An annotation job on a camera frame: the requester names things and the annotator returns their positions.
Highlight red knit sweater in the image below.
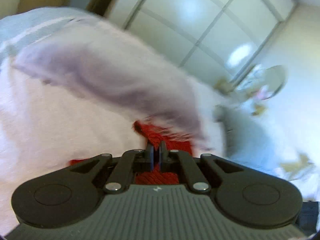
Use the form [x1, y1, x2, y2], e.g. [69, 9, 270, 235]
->
[67, 121, 202, 193]

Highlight light blue cushion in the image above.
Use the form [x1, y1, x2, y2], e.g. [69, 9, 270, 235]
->
[215, 105, 274, 160]

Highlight white bed duvet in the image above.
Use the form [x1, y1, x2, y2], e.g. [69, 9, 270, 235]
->
[1, 8, 319, 236]

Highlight lilac blanket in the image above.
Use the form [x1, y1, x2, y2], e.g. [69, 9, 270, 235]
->
[12, 37, 203, 140]

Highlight round vanity mirror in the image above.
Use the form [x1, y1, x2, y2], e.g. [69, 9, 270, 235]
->
[260, 65, 287, 100]

